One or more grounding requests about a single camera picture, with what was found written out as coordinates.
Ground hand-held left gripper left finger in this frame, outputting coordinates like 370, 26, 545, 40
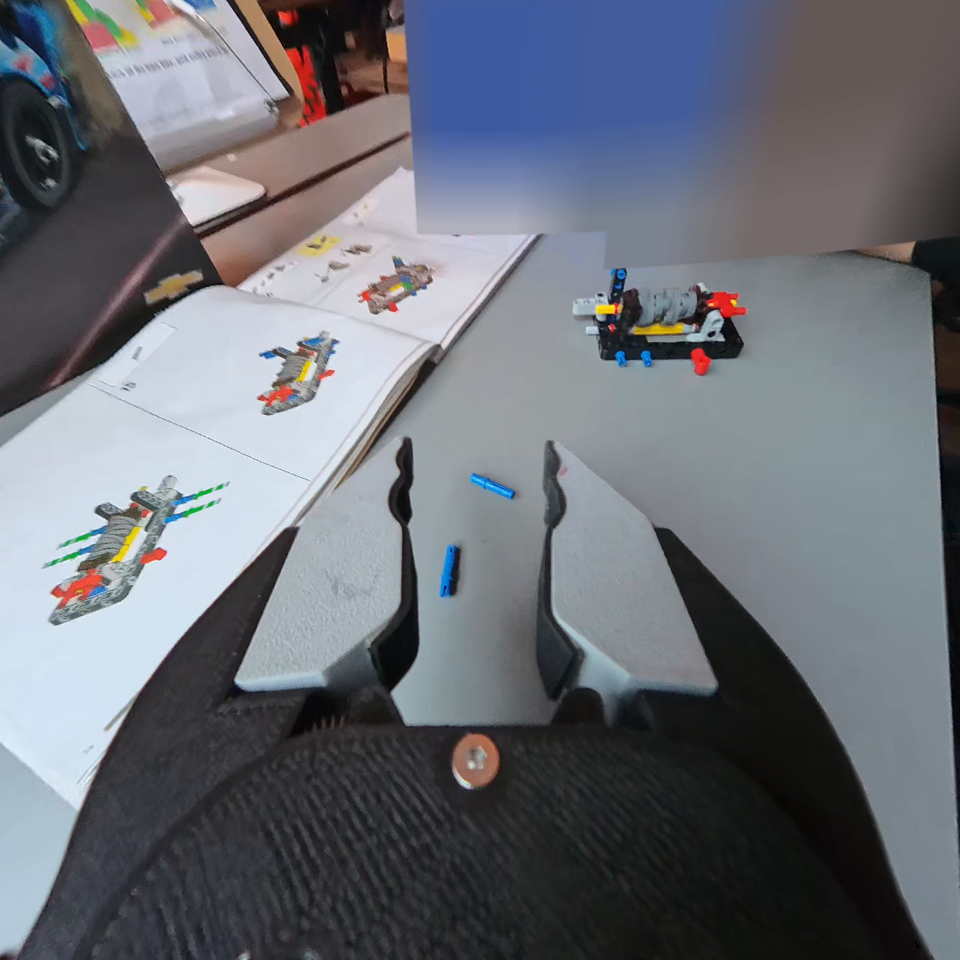
234, 437, 421, 693

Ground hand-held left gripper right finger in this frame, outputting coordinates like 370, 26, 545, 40
536, 441, 720, 702

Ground black lego frame assembly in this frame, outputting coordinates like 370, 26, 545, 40
573, 267, 750, 376

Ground person's right forearm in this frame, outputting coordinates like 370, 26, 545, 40
907, 238, 960, 335

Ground lego instruction booklet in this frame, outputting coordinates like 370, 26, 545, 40
0, 166, 541, 807

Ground black lego set box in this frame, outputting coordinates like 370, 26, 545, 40
0, 0, 226, 417

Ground white flat device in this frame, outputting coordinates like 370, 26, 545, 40
168, 166, 267, 226

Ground grey side table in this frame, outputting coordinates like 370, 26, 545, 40
146, 93, 414, 260

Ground orange black patterned item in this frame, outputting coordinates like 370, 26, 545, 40
277, 7, 331, 125

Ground printed paper sheet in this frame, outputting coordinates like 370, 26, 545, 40
63, 0, 294, 147

